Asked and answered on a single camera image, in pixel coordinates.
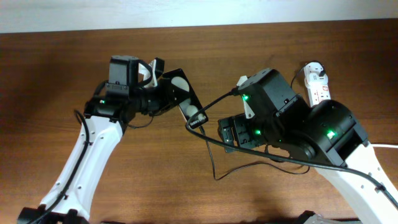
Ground black smartphone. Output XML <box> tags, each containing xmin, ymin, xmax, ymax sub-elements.
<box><xmin>162</xmin><ymin>68</ymin><xmax>208</xmax><ymax>129</ymax></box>

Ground black USB charging cable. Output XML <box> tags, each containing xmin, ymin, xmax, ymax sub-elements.
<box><xmin>198</xmin><ymin>61</ymin><xmax>327</xmax><ymax>181</ymax></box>

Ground white USB charger plug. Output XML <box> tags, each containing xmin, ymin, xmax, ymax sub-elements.
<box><xmin>303</xmin><ymin>61</ymin><xmax>328</xmax><ymax>88</ymax></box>

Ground white power strip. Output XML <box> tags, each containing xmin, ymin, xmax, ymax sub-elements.
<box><xmin>303</xmin><ymin>62</ymin><xmax>332</xmax><ymax>108</ymax></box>

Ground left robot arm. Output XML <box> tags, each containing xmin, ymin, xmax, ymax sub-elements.
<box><xmin>17</xmin><ymin>55</ymin><xmax>190</xmax><ymax>223</ymax></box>

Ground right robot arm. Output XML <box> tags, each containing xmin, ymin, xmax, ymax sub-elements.
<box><xmin>218</xmin><ymin>68</ymin><xmax>397</xmax><ymax>223</ymax></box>

